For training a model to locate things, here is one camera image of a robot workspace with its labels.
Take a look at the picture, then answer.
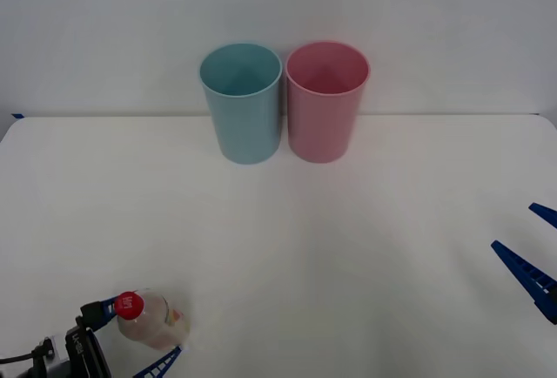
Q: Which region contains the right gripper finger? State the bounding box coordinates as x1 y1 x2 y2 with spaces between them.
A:
527 202 557 224
490 240 557 326

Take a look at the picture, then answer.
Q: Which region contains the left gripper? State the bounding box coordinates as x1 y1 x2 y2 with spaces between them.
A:
64 297 185 378

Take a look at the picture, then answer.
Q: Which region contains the clear bottle with red cap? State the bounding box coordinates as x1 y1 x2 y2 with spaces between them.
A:
113 288 191 350

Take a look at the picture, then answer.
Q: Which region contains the pale blue plastic bin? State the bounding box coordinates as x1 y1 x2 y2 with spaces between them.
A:
198 42 283 165

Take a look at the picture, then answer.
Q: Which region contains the pink plastic bin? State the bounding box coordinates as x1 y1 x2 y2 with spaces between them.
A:
285 40 372 165

